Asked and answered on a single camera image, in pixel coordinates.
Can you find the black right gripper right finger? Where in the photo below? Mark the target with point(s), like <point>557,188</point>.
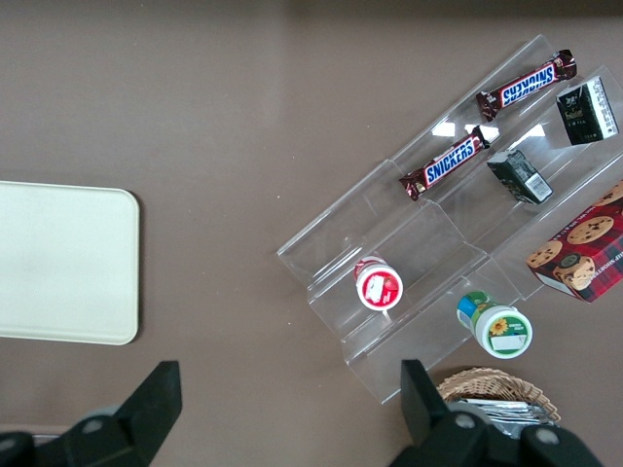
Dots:
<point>438,433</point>

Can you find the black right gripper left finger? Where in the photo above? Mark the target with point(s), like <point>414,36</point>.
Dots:
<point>141,418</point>

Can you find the wicker basket holding foil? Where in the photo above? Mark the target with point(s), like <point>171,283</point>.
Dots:
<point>487,384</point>

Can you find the aluminium foil tray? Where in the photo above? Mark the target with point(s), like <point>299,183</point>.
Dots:
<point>506,413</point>

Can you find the cream plastic tray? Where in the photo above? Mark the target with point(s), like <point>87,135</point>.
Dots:
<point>68,262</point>

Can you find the green lid yogurt cup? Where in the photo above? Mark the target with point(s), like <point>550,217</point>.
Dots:
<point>501,333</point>

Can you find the red lid yogurt cup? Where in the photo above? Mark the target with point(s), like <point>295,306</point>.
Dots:
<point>379,289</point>

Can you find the clear acrylic stepped shelf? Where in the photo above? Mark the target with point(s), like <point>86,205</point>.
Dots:
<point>438,243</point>

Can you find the red tartan cookie box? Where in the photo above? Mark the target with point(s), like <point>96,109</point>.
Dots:
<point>584,253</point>

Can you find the small dark green carton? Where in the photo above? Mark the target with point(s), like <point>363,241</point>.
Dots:
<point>521,177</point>
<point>584,114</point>

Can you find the Snickers chocolate bar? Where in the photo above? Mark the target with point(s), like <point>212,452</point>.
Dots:
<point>528,83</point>
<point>450,163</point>

